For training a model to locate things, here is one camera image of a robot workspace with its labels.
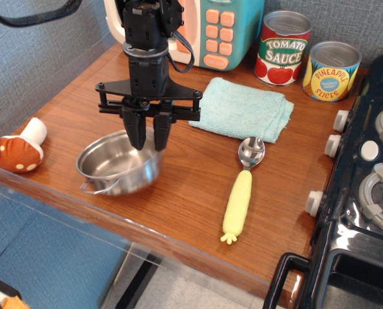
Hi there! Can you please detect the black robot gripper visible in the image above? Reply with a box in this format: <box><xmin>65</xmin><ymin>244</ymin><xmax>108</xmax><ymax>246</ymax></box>
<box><xmin>95</xmin><ymin>48</ymin><xmax>202</xmax><ymax>151</ymax></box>

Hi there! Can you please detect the stainless steel pot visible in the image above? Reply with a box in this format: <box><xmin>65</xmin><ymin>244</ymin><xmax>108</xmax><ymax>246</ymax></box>
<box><xmin>76</xmin><ymin>127</ymin><xmax>163</xmax><ymax>196</ymax></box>

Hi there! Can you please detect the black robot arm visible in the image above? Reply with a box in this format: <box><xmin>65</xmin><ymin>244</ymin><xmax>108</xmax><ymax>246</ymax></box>
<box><xmin>95</xmin><ymin>1</ymin><xmax>203</xmax><ymax>151</ymax></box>

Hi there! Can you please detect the brown plush mushroom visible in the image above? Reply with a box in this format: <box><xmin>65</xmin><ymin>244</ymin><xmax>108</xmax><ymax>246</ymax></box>
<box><xmin>0</xmin><ymin>117</ymin><xmax>47</xmax><ymax>173</ymax></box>

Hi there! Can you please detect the light blue folded cloth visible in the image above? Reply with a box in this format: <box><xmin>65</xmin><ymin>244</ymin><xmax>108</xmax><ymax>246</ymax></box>
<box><xmin>189</xmin><ymin>77</ymin><xmax>294</xmax><ymax>144</ymax></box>

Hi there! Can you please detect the toy microwave oven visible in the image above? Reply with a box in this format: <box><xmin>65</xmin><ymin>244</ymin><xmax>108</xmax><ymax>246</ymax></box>
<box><xmin>104</xmin><ymin>1</ymin><xmax>265</xmax><ymax>71</ymax></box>

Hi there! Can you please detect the tomato sauce can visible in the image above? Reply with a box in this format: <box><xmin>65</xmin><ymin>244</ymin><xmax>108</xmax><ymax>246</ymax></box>
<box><xmin>255</xmin><ymin>10</ymin><xmax>312</xmax><ymax>86</ymax></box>

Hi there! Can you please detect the pineapple slices can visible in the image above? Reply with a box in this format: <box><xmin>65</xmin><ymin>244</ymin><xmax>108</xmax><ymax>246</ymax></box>
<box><xmin>303</xmin><ymin>41</ymin><xmax>362</xmax><ymax>102</ymax></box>

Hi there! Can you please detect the orange black object corner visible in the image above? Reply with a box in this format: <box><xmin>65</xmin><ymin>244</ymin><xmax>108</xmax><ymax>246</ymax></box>
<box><xmin>0</xmin><ymin>281</ymin><xmax>30</xmax><ymax>308</ymax></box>

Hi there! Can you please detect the black toy stove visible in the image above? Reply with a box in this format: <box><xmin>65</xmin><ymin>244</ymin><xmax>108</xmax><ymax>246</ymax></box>
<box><xmin>263</xmin><ymin>55</ymin><xmax>383</xmax><ymax>308</ymax></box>

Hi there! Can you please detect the spoon with yellow handle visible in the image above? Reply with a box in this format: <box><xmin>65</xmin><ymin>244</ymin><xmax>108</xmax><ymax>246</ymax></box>
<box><xmin>220</xmin><ymin>136</ymin><xmax>266</xmax><ymax>245</ymax></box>

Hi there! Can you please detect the black braided cable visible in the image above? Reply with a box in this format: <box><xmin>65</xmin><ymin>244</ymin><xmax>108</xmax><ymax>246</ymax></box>
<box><xmin>0</xmin><ymin>0</ymin><xmax>82</xmax><ymax>28</ymax></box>

